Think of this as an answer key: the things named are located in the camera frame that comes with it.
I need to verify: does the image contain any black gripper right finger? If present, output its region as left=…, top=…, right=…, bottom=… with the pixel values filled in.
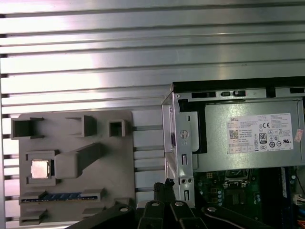
left=164, top=177, right=275, bottom=229

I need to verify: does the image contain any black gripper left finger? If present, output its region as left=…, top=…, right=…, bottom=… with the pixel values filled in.
left=69, top=182, right=171, bottom=229

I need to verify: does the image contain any metal socket cover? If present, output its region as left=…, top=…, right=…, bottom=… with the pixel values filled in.
left=221, top=168, right=255, bottom=191

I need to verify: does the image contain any silver CPU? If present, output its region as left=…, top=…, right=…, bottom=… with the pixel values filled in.
left=30, top=159, right=51, bottom=179

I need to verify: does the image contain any CPU socket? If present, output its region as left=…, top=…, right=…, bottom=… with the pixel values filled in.
left=225, top=189, right=247, bottom=209

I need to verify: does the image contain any green motherboard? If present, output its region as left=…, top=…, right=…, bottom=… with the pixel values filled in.
left=194, top=167, right=298, bottom=229

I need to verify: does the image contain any grey parts rack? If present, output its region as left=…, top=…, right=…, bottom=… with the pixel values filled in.
left=10, top=110, right=136, bottom=227

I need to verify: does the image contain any black PC case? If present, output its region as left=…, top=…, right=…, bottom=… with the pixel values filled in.
left=162, top=76, right=305, bottom=229

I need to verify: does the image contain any RAM stick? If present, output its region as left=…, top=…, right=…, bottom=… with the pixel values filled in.
left=20, top=192, right=99, bottom=203

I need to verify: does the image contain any grey Dell power supply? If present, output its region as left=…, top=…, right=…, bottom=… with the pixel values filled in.
left=204, top=100, right=305, bottom=171

